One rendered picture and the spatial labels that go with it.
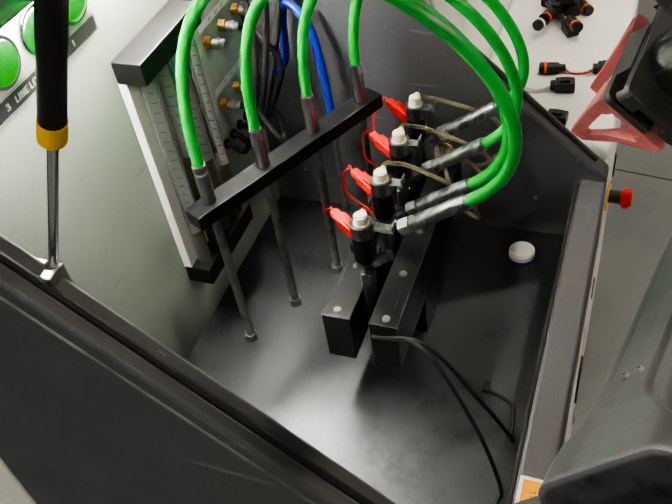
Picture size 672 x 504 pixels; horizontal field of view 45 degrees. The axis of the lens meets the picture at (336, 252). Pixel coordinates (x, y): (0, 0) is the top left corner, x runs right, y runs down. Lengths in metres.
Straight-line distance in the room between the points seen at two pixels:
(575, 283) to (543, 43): 0.53
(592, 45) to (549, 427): 0.75
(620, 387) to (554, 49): 1.18
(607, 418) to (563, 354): 0.71
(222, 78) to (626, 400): 0.96
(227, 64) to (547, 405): 0.64
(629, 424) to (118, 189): 0.79
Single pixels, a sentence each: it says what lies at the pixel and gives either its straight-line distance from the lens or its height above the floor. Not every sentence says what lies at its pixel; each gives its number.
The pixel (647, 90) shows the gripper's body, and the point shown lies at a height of 1.38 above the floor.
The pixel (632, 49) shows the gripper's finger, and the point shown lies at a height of 1.39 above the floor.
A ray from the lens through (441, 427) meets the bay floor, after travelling 1.08.
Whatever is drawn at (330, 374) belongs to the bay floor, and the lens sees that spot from 1.14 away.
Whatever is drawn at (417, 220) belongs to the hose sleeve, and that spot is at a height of 1.13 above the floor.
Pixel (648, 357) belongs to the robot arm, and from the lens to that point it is 0.32.
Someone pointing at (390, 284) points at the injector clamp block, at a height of 0.98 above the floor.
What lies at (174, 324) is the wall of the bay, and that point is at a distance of 1.16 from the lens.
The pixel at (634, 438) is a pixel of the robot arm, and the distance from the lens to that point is 0.28.
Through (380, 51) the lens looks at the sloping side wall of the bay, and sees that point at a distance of 1.18.
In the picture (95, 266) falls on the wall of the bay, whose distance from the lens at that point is 0.98.
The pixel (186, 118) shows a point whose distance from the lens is 0.94.
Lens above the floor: 1.74
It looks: 44 degrees down
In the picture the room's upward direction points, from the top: 10 degrees counter-clockwise
